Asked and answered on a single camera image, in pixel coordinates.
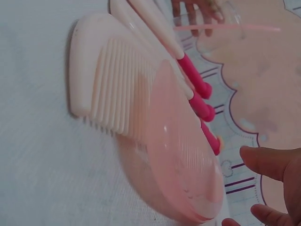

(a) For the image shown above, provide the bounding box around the person's right hand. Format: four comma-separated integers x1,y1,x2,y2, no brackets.
222,145,301,226

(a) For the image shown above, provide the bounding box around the person's left hand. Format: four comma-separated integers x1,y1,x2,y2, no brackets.
172,0,224,38

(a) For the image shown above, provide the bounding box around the clear cup with pink rim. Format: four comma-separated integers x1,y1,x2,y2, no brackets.
173,0,282,56

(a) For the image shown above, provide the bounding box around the white stick with pink tip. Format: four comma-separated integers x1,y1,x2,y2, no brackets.
199,119,223,156
110,0,215,122
126,0,213,99

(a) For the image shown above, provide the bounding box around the cream plastic comb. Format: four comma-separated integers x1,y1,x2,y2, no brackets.
67,17,166,143

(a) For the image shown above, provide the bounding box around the translucent pink oval dish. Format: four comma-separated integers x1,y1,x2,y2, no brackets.
114,58,224,226

